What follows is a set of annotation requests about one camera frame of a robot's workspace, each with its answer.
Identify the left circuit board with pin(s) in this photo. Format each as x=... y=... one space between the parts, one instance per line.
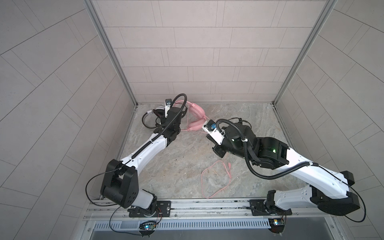
x=148 y=226

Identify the aluminium corner post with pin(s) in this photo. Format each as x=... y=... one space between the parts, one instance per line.
x=109 y=49
x=321 y=20

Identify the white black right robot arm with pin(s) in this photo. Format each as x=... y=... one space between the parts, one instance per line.
x=269 y=159

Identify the right circuit board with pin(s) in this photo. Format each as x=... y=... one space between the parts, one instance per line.
x=277 y=225

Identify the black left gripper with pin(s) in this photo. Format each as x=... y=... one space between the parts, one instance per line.
x=161 y=120

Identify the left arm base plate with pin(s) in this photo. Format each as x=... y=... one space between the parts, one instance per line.
x=156 y=209

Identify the white black gaming headphones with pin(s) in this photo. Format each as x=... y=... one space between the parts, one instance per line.
x=151 y=118

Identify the aluminium left corner post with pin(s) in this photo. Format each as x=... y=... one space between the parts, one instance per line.
x=109 y=49

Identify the pink headphones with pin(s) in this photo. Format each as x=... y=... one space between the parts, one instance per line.
x=199 y=115

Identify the circuit board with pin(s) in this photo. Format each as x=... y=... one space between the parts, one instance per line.
x=277 y=225
x=148 y=226

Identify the aluminium right corner post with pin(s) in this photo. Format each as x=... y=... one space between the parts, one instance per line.
x=321 y=20

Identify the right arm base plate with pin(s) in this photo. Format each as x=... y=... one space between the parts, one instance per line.
x=261 y=207

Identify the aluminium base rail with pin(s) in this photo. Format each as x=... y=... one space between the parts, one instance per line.
x=230 y=208

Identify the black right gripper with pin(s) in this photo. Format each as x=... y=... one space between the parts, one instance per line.
x=216 y=147

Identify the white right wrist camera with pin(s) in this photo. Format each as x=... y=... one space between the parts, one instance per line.
x=211 y=128

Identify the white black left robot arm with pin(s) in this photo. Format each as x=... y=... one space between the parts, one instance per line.
x=121 y=179

